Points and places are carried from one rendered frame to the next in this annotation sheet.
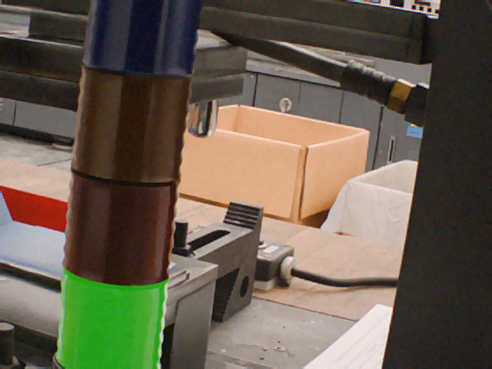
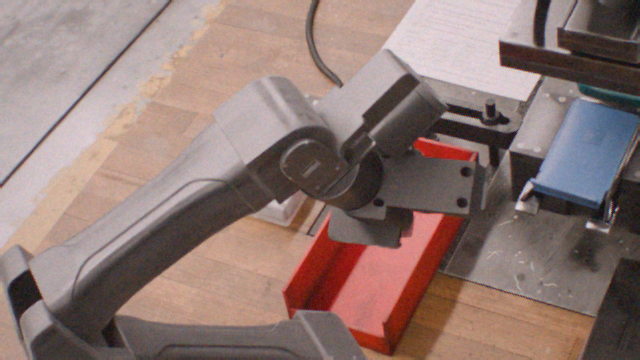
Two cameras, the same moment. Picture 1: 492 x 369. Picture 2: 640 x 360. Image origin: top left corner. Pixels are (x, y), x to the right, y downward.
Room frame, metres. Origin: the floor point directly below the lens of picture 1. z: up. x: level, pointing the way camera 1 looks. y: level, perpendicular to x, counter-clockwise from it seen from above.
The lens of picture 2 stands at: (0.70, 1.04, 1.96)
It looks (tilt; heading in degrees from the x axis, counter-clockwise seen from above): 46 degrees down; 284
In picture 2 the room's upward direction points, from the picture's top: 12 degrees counter-clockwise
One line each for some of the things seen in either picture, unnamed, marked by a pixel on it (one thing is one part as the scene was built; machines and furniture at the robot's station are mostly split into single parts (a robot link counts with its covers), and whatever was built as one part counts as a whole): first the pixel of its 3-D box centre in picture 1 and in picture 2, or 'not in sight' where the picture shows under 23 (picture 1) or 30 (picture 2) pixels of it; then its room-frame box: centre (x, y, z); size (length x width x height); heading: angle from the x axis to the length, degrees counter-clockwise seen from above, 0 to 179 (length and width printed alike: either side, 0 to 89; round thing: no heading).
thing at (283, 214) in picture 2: not in sight; (275, 198); (1.01, 0.09, 0.90); 0.07 x 0.07 x 0.06; 69
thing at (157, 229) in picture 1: (120, 221); not in sight; (0.34, 0.04, 1.10); 0.04 x 0.04 x 0.03
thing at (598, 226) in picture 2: not in sight; (608, 205); (0.64, 0.18, 0.98); 0.07 x 0.02 x 0.01; 69
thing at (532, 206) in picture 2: not in sight; (537, 187); (0.71, 0.15, 0.98); 0.07 x 0.02 x 0.01; 69
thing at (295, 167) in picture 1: (252, 213); not in sight; (3.20, -0.05, 0.43); 0.59 x 0.54 x 0.58; 155
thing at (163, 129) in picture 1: (131, 119); not in sight; (0.34, 0.04, 1.14); 0.04 x 0.04 x 0.03
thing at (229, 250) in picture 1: (195, 271); (459, 125); (0.80, 0.03, 0.95); 0.15 x 0.03 x 0.10; 159
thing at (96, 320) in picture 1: (112, 316); not in sight; (0.34, 0.04, 1.07); 0.04 x 0.04 x 0.03
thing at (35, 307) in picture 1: (85, 286); (612, 142); (0.63, 0.09, 0.98); 0.20 x 0.10 x 0.01; 159
